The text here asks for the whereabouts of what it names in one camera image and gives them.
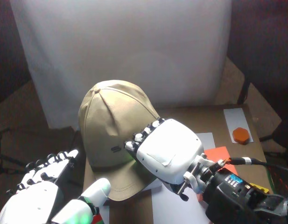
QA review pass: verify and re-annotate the white backdrop sheet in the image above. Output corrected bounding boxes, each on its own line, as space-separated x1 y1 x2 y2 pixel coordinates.
8 0 232 131

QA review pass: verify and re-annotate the red box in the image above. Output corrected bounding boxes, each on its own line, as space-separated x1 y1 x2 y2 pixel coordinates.
197 146 239 202

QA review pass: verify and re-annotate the black pole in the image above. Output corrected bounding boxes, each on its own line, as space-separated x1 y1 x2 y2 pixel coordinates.
236 76 251 105

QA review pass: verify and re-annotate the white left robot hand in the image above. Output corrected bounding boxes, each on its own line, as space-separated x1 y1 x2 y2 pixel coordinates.
0 148 112 224

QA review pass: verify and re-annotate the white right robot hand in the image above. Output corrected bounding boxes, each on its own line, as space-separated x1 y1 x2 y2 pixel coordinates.
124 118 204 195

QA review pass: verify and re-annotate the small white paper sheet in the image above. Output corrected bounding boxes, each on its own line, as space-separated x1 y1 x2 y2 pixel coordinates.
223 108 254 144

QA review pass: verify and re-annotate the orange hexagon block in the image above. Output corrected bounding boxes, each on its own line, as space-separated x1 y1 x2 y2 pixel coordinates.
232 127 250 146

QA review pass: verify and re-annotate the black cable with white band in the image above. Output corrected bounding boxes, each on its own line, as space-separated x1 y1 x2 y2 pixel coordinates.
218 156 288 174

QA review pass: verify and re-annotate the black tripod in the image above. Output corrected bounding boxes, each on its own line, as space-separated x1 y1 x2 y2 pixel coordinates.
0 127 32 179

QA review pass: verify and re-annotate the beige baseball cap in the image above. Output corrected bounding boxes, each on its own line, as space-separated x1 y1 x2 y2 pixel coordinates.
77 79 163 202

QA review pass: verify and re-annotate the yellow triangle block with holes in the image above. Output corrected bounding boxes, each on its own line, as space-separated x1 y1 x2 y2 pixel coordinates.
249 182 269 194

